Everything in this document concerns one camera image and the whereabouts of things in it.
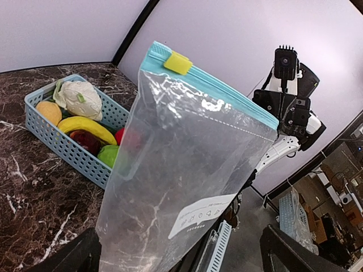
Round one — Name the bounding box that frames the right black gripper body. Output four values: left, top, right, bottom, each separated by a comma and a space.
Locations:
252, 90, 311, 139

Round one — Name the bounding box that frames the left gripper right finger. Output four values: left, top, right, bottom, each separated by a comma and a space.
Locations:
260, 224, 346, 272

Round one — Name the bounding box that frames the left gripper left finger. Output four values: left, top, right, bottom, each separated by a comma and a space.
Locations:
27, 228, 102, 272

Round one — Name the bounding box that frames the green apple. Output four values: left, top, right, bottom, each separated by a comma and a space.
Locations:
97, 145, 119, 168

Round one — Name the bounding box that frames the clear zip top bag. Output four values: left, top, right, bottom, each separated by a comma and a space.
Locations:
96, 42, 278, 271

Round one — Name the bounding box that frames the dark red apple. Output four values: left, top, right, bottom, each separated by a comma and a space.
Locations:
70, 130, 102, 156

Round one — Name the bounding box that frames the blue basket in plastic wrap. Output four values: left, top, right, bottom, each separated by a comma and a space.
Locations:
279, 188, 319, 255

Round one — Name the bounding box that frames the light blue plastic basket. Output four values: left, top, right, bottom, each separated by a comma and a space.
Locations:
24, 74, 129, 189

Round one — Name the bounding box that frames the yellow banana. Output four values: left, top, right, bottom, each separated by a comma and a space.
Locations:
57, 116, 117, 145

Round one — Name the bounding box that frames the orange fruit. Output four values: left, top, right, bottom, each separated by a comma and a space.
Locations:
36, 101, 62, 126

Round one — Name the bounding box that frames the white cauliflower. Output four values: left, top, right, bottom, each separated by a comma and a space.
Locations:
53, 80, 103, 121

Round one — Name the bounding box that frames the white slotted cable duct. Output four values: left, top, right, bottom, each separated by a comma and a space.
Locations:
206, 220, 232, 272

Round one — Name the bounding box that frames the left black frame post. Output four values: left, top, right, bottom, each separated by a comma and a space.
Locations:
111, 0, 159, 66

